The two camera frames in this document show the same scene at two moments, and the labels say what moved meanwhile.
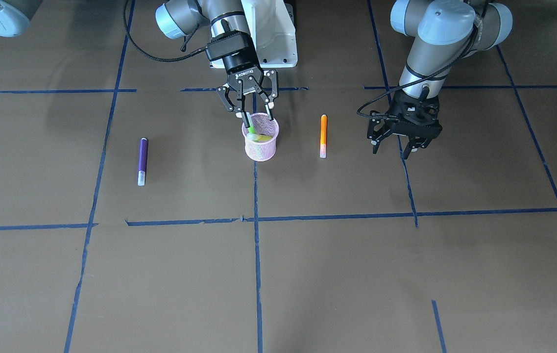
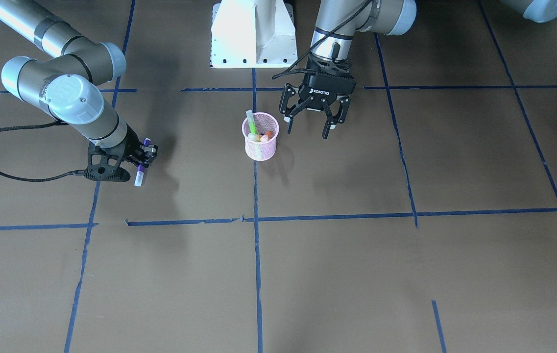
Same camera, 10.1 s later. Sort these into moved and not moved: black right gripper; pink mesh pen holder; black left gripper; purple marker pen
Moved: black right gripper; black left gripper
Not moved: pink mesh pen holder; purple marker pen
